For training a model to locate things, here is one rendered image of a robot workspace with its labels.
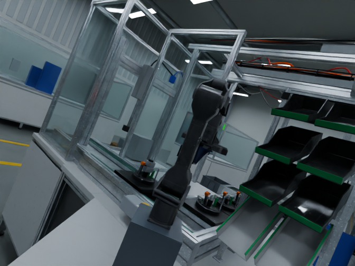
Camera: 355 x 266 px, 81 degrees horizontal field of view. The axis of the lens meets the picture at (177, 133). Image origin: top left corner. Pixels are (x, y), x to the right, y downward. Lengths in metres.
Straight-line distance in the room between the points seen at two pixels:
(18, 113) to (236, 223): 5.19
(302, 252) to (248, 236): 0.18
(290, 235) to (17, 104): 5.35
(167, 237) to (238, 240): 0.39
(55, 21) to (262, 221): 8.47
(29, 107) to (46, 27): 3.76
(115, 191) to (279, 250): 0.75
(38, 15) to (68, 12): 0.92
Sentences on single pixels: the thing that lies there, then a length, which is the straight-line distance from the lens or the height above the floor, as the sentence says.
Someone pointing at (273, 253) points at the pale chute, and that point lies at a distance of 0.90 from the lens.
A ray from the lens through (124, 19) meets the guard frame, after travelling 1.54.
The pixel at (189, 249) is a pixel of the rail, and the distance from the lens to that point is 0.87.
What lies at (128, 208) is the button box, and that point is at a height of 0.93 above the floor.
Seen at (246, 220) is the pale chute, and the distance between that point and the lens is 0.95.
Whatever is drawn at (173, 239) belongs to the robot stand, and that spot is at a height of 1.06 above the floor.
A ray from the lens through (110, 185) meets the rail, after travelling 1.17.
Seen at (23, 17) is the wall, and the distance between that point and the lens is 8.61.
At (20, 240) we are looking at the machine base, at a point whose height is 0.24.
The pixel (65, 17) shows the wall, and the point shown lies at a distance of 8.84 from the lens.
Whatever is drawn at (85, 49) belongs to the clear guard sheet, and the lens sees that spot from 1.79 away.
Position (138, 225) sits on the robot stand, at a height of 1.06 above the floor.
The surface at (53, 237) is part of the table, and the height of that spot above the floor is 0.86.
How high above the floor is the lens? 1.31
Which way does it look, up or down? 1 degrees down
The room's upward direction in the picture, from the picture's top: 22 degrees clockwise
